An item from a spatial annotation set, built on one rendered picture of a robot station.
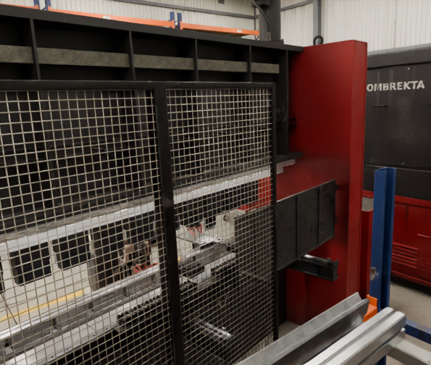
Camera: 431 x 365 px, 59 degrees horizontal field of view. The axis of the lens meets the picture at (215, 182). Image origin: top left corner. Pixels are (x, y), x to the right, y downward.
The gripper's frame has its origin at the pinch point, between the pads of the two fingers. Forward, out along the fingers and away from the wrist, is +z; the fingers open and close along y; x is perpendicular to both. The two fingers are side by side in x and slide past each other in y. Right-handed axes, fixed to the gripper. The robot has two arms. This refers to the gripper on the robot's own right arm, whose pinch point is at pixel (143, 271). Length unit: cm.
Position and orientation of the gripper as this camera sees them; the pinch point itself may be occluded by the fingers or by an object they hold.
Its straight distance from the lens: 282.7
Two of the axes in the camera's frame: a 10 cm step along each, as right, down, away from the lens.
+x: 7.9, -1.6, 5.9
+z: 2.0, 9.8, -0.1
